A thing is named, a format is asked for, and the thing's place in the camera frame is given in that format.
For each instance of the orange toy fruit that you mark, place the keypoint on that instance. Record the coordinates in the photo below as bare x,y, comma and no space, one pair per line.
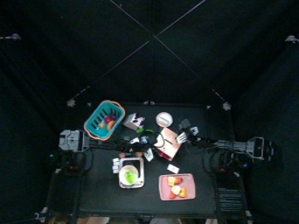
111,124

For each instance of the white printed label sticker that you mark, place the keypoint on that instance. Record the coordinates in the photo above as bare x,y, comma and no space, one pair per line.
230,199

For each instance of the small green toy vegetable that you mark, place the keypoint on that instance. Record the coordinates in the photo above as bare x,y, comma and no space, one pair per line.
139,130

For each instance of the pink plastic plate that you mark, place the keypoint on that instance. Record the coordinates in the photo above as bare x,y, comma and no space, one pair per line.
187,186

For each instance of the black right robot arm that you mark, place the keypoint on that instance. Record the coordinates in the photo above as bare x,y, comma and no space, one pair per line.
241,145

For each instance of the white toy cooking pot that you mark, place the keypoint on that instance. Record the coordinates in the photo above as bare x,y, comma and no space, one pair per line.
128,176

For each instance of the round white bowl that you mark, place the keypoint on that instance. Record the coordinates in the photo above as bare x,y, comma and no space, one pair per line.
164,119

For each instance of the white toy food piece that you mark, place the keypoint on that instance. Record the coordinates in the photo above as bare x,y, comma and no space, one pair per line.
175,190

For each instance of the green toy lettuce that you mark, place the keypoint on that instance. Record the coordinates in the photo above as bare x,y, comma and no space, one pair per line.
130,176

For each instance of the grey frame corner bracket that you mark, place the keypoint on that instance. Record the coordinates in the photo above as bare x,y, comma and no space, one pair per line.
226,106
15,36
291,38
71,102

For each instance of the teal basket with orange rim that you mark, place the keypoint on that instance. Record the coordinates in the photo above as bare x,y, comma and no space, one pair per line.
98,128

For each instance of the purple toy eggplant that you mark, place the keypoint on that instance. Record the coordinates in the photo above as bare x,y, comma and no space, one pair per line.
110,119

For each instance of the red toy tomato slice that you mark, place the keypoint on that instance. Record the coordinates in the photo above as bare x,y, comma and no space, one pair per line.
179,180

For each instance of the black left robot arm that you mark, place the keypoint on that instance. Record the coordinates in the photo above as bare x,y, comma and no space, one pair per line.
98,143

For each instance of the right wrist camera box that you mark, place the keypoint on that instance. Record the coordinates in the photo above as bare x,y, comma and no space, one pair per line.
184,123

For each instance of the yellow toy sandwich piece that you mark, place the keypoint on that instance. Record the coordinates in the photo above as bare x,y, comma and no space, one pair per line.
171,181

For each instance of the white purple milk carton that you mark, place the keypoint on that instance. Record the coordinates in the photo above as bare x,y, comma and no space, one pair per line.
134,121

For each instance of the small white card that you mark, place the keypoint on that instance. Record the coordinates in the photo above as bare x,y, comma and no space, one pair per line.
172,168

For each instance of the red toy food piece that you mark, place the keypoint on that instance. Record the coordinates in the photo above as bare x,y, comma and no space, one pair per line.
172,195

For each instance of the white block stack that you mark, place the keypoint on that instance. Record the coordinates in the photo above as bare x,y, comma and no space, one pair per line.
115,165

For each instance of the orange yellow toy food piece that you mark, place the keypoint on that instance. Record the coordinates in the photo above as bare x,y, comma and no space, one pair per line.
183,192

